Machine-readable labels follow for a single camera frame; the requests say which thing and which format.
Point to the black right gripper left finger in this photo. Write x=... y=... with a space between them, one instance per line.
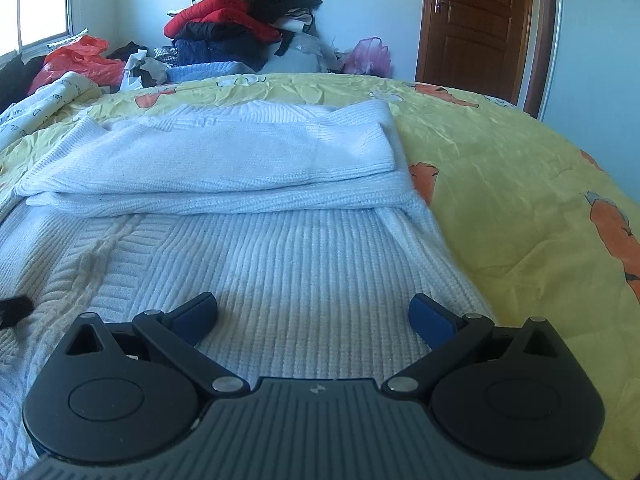
x=172 y=337

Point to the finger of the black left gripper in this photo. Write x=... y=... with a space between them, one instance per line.
x=14 y=310

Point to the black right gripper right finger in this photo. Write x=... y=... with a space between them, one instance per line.
x=451 y=339

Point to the white knit sweater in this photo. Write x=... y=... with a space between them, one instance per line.
x=301 y=220

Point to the black clothing by window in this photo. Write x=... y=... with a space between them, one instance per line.
x=16 y=78

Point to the dark navy clothes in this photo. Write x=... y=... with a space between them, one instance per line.
x=226 y=42

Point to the yellow floral bed quilt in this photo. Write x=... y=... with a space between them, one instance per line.
x=533 y=222

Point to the white patterned bed sheet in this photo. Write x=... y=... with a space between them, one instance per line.
x=26 y=116

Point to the white crumpled plastic bag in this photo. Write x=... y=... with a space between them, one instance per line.
x=143 y=71

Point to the red plastic bag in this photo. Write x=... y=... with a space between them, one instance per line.
x=83 y=56

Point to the light blue folded blanket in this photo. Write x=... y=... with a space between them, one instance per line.
x=201 y=71

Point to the pink plastic bag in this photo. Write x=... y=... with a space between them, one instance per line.
x=369 y=57

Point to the grey bedding bundle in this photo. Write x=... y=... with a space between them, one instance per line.
x=303 y=55

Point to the brown wooden door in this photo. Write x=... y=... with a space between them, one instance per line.
x=500 y=48

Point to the bright window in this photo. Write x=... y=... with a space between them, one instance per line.
x=29 y=24

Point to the red jacket on pile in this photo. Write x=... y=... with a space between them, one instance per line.
x=221 y=12

